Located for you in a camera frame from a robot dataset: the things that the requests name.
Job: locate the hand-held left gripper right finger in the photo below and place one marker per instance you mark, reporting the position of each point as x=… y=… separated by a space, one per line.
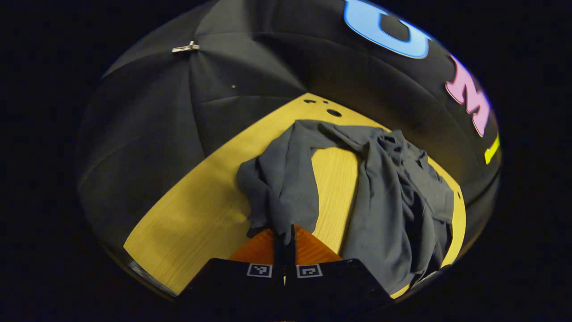
x=330 y=286

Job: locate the black backdrop cloth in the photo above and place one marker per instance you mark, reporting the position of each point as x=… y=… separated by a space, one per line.
x=156 y=134

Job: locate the silver metal clip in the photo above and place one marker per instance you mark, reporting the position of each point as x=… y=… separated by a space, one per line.
x=185 y=47

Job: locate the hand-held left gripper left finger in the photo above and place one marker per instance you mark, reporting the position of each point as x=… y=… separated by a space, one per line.
x=243 y=286

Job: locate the grey button shirt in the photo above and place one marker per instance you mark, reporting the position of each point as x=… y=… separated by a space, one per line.
x=402 y=201

